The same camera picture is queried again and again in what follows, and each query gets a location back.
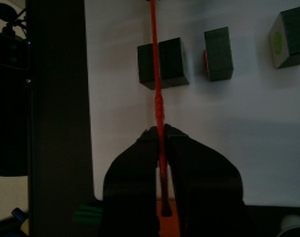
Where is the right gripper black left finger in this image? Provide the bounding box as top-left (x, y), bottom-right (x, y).
top-left (99, 125), bottom-right (161, 237)

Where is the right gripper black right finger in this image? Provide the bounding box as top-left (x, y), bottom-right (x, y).
top-left (164, 123), bottom-right (257, 237)

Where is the red toy knife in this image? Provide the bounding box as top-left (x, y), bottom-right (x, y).
top-left (146, 0), bottom-right (176, 218)

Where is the toy sushi piece red centre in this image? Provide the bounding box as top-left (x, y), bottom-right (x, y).
top-left (202, 26), bottom-right (236, 82)
top-left (137, 36), bottom-right (192, 91)

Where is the toy sushi piece green centre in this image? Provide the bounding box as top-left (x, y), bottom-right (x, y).
top-left (268, 4), bottom-right (300, 69)

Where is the small blue object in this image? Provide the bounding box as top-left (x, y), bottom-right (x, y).
top-left (9, 206), bottom-right (31, 224)

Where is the black tripod stand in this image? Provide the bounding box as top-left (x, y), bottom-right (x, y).
top-left (0, 70), bottom-right (31, 178)

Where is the black phone on stand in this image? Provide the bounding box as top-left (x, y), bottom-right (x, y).
top-left (0, 31), bottom-right (33, 72)

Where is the black microphone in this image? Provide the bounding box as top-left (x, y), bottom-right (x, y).
top-left (0, 2), bottom-right (27, 31)

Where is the small grey pail with handle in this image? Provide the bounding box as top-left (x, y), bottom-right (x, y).
top-left (277, 214), bottom-right (300, 237)

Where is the black frame post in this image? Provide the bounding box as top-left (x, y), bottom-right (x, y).
top-left (26, 0), bottom-right (95, 237)

